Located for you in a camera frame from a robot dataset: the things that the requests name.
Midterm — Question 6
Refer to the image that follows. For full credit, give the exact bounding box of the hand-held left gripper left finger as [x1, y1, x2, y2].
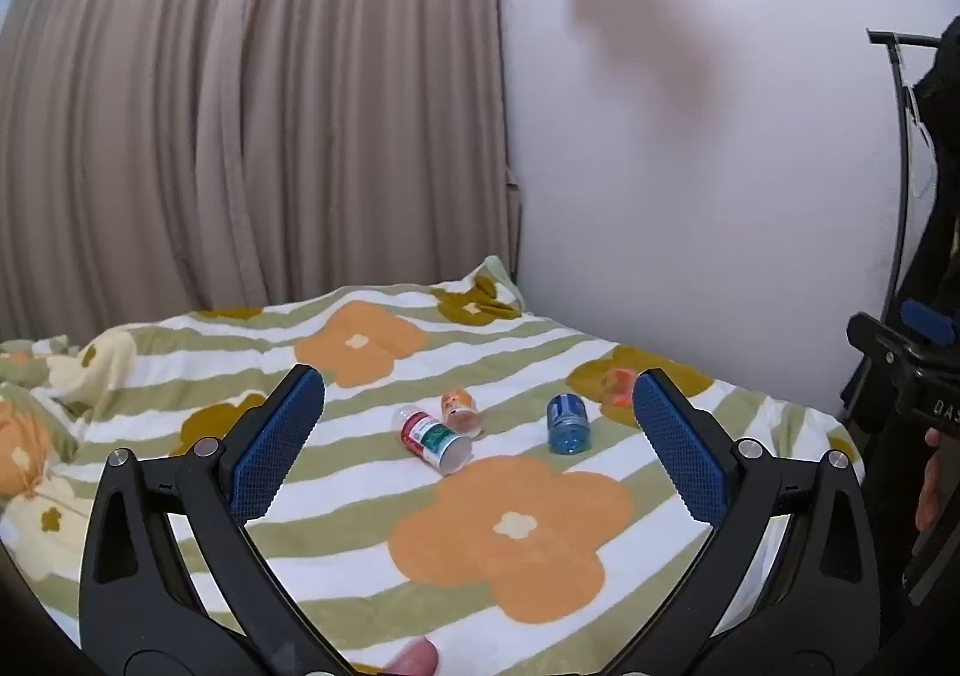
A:
[78, 363, 355, 676]

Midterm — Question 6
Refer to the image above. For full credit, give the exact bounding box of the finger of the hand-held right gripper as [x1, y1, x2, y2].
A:
[902, 299, 960, 350]

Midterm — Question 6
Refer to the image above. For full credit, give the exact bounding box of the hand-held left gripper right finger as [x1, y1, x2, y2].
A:
[598, 368, 881, 676]

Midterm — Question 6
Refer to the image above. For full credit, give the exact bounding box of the red green label bottle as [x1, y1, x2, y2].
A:
[399, 405, 474, 477]

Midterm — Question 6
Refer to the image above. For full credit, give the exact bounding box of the blue cup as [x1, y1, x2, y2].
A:
[545, 392, 594, 456]

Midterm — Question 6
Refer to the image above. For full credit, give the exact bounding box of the person's right hand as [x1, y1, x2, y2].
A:
[915, 427, 944, 534]

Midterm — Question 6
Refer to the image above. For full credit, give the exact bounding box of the person's left hand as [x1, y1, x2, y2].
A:
[381, 635, 440, 676]

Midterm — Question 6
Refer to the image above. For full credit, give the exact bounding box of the small orange object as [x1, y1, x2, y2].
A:
[603, 366, 639, 411]

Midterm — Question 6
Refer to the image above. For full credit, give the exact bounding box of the dark hanging clothing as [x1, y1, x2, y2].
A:
[892, 14, 960, 347]

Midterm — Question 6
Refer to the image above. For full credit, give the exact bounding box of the black clothes rack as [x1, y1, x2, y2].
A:
[866, 28, 947, 326]

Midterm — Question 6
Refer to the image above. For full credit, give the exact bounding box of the small orange label bottle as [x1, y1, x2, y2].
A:
[440, 389, 485, 439]

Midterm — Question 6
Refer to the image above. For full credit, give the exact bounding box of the floral striped blanket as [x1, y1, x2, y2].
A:
[0, 255, 868, 676]

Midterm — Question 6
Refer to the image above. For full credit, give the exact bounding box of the beige curtain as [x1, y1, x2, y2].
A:
[0, 0, 524, 341]

